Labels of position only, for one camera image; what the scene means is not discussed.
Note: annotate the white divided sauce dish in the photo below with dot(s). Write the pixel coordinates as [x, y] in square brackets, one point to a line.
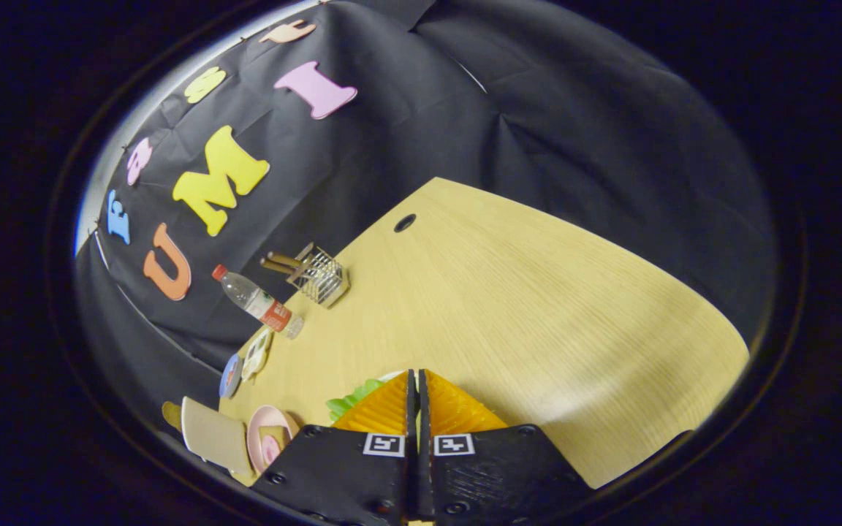
[254, 361]

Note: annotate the small blue plate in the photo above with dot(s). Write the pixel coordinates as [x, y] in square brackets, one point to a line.
[229, 380]

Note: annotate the clear red-capped plastic bottle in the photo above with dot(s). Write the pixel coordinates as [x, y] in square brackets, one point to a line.
[267, 308]

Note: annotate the pink round plate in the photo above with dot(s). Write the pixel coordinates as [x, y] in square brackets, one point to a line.
[254, 438]

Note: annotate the black backdrop cloth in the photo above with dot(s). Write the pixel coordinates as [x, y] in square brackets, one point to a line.
[538, 109]

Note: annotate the green lettuce leaf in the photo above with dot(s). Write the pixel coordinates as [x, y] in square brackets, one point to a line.
[348, 403]

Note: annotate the white toaster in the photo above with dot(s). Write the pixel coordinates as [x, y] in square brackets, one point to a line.
[213, 435]

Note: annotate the brown bread slice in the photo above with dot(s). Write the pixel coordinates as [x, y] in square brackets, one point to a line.
[171, 415]

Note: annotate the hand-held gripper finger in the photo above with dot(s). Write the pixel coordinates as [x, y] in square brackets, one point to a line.
[425, 475]
[411, 475]

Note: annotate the white square plate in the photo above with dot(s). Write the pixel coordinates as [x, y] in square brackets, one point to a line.
[394, 375]

